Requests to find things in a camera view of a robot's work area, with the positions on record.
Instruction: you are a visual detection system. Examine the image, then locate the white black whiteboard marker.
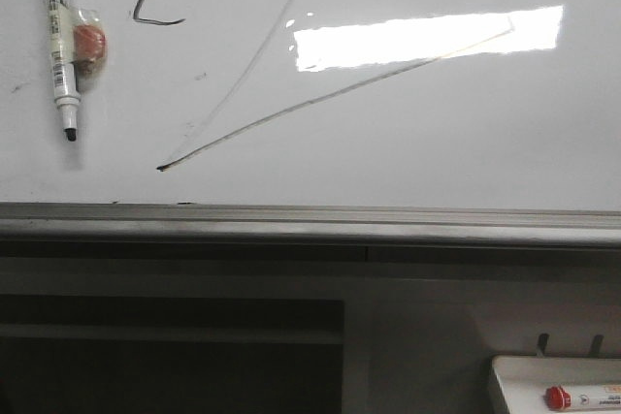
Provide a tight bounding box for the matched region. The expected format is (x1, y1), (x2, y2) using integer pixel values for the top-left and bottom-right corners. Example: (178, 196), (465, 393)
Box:
(44, 0), (107, 142)

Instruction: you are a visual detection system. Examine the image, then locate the red capped white marker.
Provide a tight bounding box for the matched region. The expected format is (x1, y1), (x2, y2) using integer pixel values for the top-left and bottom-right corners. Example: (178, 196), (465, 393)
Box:
(544, 385), (620, 411)

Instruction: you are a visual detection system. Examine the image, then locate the white marker tray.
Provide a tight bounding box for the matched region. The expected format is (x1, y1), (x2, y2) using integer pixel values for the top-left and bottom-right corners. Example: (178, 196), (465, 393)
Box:
(488, 341), (620, 413)

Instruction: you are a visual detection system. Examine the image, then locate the dark grey cabinet panel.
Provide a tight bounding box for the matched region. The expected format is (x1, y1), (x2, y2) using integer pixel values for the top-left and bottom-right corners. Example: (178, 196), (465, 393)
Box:
(1, 295), (344, 413)

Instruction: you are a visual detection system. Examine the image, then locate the white whiteboard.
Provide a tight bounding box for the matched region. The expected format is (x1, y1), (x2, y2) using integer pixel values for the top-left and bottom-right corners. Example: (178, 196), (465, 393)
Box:
(1, 0), (620, 247)

